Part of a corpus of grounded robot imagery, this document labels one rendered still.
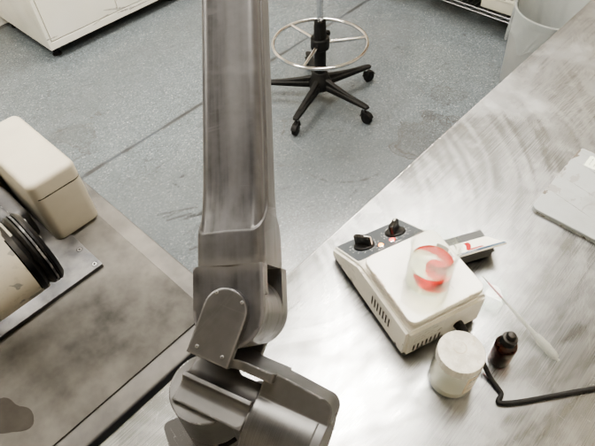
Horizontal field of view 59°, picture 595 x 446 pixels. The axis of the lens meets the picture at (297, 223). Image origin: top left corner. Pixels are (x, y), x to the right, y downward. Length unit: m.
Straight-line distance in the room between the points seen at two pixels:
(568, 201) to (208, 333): 0.74
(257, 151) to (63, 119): 2.18
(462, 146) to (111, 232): 0.93
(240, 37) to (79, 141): 1.99
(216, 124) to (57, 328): 0.98
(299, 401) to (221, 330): 0.08
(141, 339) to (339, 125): 1.35
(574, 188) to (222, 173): 0.73
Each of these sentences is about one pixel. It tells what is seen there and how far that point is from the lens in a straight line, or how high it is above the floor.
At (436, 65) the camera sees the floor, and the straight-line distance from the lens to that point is 2.67.
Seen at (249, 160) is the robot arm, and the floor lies 1.14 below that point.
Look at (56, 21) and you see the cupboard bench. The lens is 2.94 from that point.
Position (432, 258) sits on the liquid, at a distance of 0.70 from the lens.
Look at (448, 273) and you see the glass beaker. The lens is 0.67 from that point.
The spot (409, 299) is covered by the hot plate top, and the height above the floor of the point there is 0.84.
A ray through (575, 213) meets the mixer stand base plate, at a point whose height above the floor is 0.76.
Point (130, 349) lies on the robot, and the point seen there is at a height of 0.37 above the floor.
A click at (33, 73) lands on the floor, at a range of 2.97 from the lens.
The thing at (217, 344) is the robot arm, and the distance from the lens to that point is 0.40.
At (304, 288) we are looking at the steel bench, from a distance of 0.81.
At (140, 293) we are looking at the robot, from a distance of 1.34.
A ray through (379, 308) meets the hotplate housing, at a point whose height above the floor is 0.79.
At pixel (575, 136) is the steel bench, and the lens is 1.15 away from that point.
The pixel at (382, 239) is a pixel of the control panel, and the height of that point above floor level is 0.80.
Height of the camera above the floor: 1.43
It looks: 50 degrees down
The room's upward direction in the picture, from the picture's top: 3 degrees counter-clockwise
